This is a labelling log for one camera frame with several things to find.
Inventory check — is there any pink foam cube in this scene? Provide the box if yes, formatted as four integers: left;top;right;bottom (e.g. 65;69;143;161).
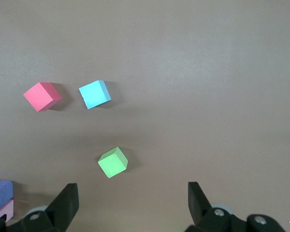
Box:
0;199;15;222

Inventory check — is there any purple foam cube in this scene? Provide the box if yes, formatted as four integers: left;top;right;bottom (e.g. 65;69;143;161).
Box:
0;179;14;208

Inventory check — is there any light blue foam cube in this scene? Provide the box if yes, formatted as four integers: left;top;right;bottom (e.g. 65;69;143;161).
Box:
78;80;112;110

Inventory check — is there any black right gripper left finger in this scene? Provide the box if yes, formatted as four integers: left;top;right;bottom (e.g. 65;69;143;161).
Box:
0;183;79;232

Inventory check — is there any green foam cube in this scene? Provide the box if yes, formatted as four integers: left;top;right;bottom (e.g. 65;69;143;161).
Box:
97;146;129;179

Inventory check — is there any red foam cube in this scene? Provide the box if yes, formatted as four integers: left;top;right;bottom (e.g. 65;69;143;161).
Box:
23;82;63;113

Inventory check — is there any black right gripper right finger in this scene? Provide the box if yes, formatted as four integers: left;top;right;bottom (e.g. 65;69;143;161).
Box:
185;181;286;232

